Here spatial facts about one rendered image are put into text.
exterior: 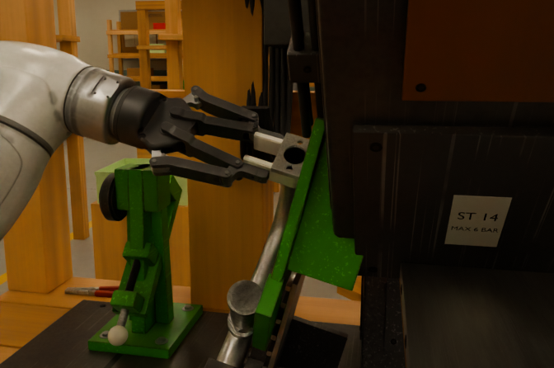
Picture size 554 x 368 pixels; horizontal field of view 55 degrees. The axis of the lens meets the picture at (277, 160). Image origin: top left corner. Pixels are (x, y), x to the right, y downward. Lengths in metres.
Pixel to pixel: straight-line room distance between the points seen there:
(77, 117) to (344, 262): 0.36
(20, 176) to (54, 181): 0.46
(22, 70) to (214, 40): 0.33
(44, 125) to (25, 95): 0.04
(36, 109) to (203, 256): 0.43
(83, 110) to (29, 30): 0.43
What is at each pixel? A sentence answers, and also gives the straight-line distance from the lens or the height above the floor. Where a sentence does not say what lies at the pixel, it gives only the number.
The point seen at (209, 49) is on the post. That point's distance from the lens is 0.91.
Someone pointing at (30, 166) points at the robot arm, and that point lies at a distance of 0.69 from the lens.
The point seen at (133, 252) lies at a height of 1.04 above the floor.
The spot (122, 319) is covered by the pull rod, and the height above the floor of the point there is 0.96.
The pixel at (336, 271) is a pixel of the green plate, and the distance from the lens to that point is 0.54.
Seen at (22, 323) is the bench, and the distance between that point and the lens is 1.06.
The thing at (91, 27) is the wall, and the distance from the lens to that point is 11.76.
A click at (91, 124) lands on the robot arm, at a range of 0.68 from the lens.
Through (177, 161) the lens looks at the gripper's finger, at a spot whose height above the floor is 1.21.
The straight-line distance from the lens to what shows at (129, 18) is 11.41.
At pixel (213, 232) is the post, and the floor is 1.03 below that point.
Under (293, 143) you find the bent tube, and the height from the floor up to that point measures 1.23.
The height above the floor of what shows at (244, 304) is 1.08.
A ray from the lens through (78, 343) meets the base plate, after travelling 0.91.
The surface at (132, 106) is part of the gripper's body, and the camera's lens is 0.66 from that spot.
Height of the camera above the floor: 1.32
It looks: 10 degrees down
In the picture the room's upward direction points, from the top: straight up
